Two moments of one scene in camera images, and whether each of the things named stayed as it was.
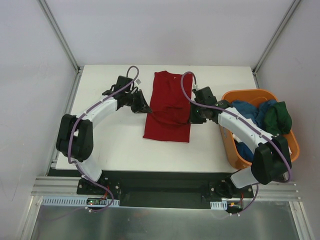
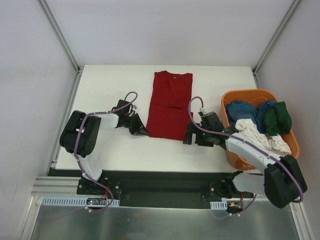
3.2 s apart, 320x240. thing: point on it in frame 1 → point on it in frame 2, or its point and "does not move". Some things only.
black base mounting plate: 164,189 does not move
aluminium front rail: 57,187 does not move
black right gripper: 197,114 → 198,135
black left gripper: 137,101 → 133,123
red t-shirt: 169,114 does not move
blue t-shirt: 254,111 does not move
